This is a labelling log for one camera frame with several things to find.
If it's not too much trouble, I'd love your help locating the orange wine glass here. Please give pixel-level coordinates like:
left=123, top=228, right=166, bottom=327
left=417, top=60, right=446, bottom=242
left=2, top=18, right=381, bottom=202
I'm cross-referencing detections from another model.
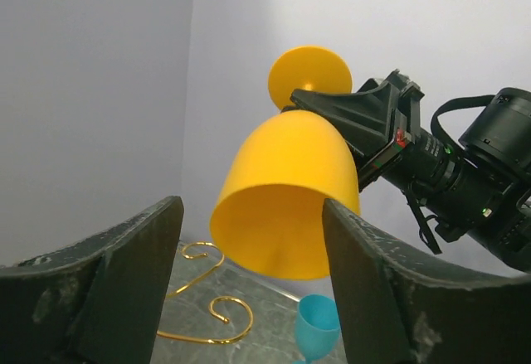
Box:
left=210, top=46, right=360, bottom=280

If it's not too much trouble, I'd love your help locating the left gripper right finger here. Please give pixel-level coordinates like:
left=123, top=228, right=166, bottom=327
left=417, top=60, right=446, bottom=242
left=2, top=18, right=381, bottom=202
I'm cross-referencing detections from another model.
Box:
left=322, top=199, right=530, bottom=363

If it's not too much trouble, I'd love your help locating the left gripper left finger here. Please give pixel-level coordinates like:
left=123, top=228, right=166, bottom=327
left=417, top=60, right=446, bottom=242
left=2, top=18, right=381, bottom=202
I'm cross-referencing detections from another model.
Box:
left=1, top=196, right=184, bottom=363

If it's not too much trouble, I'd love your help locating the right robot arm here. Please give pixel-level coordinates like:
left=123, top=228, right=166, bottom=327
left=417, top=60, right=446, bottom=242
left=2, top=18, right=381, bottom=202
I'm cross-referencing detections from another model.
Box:
left=290, top=70, right=530, bottom=272

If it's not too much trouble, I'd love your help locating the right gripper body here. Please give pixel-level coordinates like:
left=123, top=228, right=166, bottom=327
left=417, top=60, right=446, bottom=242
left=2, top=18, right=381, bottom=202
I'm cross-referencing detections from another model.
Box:
left=356, top=70, right=456, bottom=192

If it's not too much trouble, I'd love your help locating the gold wire glass rack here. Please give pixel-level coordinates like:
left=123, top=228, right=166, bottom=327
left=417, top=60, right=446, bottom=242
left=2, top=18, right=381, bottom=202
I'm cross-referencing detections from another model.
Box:
left=156, top=241, right=254, bottom=345

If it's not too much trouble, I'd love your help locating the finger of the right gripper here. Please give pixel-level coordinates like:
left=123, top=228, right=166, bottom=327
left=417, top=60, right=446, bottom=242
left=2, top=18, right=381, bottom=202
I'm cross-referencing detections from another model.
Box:
left=290, top=80, right=394, bottom=159

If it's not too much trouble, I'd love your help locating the blue wine glass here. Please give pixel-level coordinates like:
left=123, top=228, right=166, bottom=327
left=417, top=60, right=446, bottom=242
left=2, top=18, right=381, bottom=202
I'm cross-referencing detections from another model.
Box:
left=295, top=294, right=340, bottom=363

